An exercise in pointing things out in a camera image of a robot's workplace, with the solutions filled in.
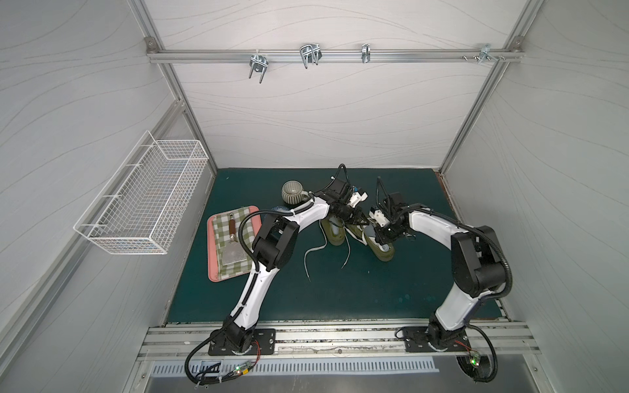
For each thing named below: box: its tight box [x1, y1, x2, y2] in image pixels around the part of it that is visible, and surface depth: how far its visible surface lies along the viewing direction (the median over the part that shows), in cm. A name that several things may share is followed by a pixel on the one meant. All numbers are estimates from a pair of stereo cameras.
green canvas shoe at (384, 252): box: [345, 221, 395, 262], surface depth 92 cm
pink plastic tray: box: [207, 205, 263, 283], surface depth 93 cm
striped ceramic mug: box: [280, 180, 310, 205], surface depth 108 cm
